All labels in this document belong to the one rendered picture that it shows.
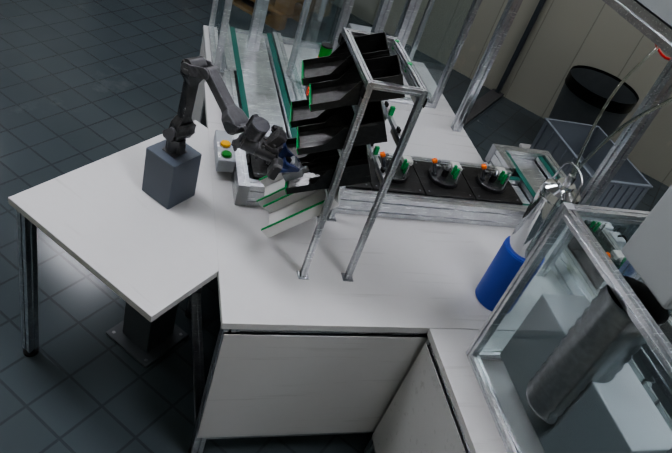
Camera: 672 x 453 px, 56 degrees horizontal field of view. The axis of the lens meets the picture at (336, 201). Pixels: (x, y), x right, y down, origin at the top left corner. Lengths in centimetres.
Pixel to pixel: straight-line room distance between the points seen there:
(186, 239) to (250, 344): 44
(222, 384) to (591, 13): 466
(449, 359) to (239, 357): 71
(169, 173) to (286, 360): 78
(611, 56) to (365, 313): 427
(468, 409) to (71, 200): 152
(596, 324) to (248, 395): 126
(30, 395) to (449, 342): 169
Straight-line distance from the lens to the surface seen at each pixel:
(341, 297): 224
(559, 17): 608
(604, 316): 173
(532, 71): 624
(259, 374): 231
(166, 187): 235
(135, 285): 213
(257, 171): 248
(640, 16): 170
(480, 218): 284
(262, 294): 216
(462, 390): 218
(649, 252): 173
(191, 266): 220
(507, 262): 235
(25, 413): 288
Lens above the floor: 244
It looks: 37 degrees down
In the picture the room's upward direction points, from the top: 20 degrees clockwise
